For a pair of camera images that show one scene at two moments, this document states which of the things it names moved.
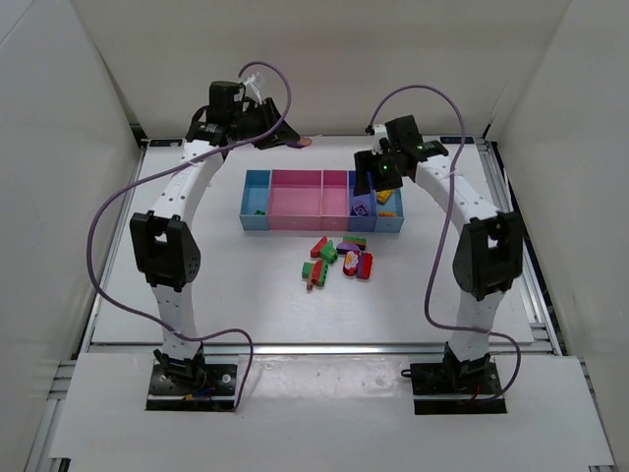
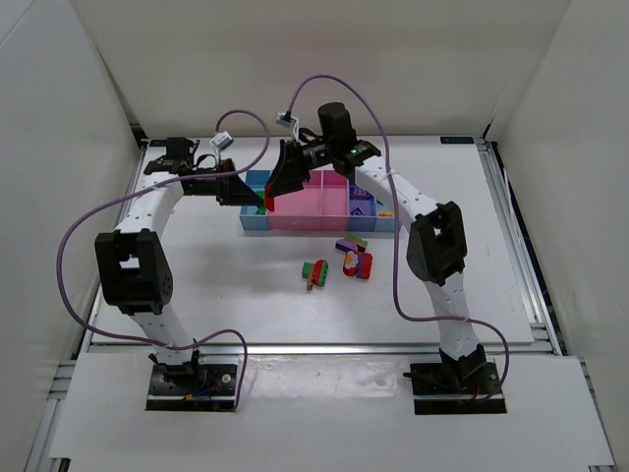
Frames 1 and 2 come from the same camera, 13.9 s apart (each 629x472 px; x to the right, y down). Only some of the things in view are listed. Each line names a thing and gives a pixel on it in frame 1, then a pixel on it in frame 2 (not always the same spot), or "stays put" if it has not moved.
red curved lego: x=315 y=250 -> x=269 y=201
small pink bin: x=334 y=201 stays put
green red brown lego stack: x=314 y=272 stays put
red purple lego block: x=364 y=265 stays put
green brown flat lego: x=360 y=242 stays put
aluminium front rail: x=324 y=348 stays put
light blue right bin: x=394 y=204 stays put
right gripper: x=371 y=165 -> x=298 y=160
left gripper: x=270 y=124 -> x=228 y=182
